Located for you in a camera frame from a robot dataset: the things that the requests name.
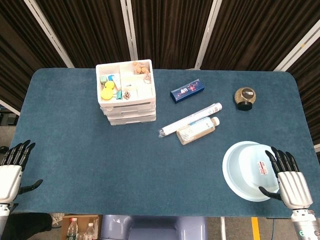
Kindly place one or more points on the small brown metal bits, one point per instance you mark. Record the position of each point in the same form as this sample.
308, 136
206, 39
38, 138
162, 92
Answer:
127, 95

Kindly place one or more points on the dark blue printed box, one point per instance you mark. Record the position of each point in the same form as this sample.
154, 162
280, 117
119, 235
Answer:
187, 91

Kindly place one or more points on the small yellow round disc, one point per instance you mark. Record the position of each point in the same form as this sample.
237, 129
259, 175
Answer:
109, 85

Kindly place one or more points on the wooden balls cluster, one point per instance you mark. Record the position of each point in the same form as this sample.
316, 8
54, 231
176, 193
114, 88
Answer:
140, 68

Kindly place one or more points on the large yellow round disc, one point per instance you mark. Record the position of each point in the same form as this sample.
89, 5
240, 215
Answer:
107, 95

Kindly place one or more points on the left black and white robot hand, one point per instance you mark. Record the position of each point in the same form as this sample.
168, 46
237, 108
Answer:
10, 180

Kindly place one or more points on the dark brown curtain panel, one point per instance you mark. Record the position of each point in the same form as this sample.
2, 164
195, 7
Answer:
20, 50
257, 32
310, 87
90, 32
170, 32

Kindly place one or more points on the lavender robot base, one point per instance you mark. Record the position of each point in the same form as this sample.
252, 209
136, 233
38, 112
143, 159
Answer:
155, 228

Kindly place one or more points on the teal binder clip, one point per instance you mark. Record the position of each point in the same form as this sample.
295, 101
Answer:
119, 95

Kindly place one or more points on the white drawer organizer box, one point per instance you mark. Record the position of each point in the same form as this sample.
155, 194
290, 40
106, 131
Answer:
135, 88

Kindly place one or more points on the light blue plastic basin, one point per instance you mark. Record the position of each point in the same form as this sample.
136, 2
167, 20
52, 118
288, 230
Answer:
245, 170

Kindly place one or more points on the white plastic drawer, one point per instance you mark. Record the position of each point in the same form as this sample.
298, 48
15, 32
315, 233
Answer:
132, 121
130, 106
132, 113

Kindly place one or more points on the black floor equipment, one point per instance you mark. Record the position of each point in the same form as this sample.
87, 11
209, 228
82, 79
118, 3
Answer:
7, 117

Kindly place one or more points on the dark blue felt table mat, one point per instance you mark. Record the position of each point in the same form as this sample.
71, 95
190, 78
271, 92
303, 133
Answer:
125, 170

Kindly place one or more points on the round jar with black lid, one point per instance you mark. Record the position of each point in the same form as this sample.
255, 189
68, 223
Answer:
245, 96

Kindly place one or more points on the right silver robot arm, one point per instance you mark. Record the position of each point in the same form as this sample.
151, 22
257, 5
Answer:
306, 225

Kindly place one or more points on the white crumpled cloth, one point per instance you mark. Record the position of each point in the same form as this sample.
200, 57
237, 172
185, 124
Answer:
58, 219

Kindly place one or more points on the white rolled paper tube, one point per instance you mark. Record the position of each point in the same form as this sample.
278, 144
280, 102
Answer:
190, 118

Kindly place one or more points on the clear bottle of wooden sticks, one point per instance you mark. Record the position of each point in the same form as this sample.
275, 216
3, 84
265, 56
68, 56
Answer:
195, 131

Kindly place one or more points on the white table leg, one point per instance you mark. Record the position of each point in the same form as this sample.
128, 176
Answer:
223, 228

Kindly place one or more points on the black bag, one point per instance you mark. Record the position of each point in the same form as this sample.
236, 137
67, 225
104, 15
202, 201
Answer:
27, 227

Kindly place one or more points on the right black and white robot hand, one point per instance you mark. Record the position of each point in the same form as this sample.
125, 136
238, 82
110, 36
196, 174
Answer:
293, 190

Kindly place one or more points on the white metal partition frame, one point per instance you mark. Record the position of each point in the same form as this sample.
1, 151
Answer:
130, 32
297, 48
8, 106
50, 35
207, 35

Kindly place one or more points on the brown cardboard box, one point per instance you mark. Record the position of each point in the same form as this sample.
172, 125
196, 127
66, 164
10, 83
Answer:
82, 220

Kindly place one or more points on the clear plastic water bottle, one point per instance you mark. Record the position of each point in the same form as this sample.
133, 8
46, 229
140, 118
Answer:
89, 232
72, 230

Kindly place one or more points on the blue and white small pack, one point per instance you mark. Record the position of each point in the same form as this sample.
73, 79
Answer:
115, 80

